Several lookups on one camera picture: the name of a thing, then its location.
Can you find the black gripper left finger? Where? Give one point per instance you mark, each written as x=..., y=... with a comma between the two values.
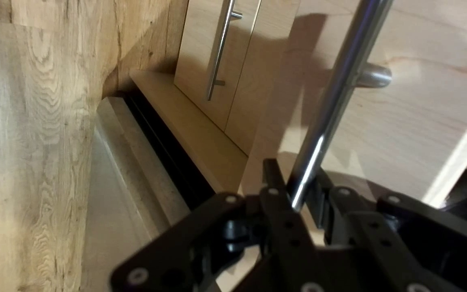
x=275, y=237

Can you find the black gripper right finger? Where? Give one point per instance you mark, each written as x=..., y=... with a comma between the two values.
x=405, y=249

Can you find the tall wooden drawer front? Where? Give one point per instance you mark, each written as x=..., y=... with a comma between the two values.
x=194, y=49

